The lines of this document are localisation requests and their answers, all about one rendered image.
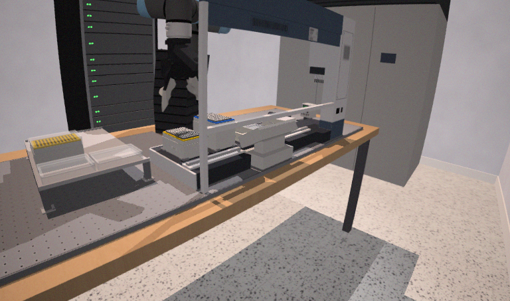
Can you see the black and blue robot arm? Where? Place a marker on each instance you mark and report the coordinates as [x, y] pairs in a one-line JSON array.
[[186, 11]]

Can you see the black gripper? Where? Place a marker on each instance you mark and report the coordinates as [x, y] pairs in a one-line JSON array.
[[176, 69]]

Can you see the cream ready button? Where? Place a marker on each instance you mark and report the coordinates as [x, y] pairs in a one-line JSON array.
[[307, 115]]

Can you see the beige one-well reservoir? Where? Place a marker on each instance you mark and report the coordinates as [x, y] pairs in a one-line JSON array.
[[240, 131]]

